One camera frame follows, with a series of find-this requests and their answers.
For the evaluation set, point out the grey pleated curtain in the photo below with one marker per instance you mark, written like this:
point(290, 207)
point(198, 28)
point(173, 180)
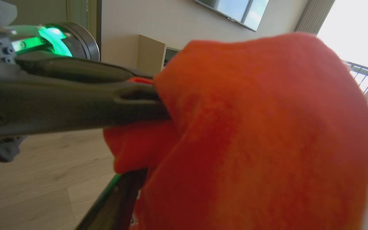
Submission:
point(313, 16)

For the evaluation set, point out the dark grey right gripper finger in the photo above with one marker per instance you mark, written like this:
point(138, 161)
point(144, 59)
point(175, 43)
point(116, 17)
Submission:
point(113, 204)

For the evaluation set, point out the wall-mounted flat television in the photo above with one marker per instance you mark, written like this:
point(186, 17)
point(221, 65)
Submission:
point(235, 11)

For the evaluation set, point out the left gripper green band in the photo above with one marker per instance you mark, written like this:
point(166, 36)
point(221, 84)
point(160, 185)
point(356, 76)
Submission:
point(53, 41)

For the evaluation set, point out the orange-red clothing item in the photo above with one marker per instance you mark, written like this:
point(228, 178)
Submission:
point(267, 134)

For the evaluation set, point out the beige wooden cabinet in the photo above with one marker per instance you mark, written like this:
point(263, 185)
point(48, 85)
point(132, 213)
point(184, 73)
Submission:
point(139, 52)

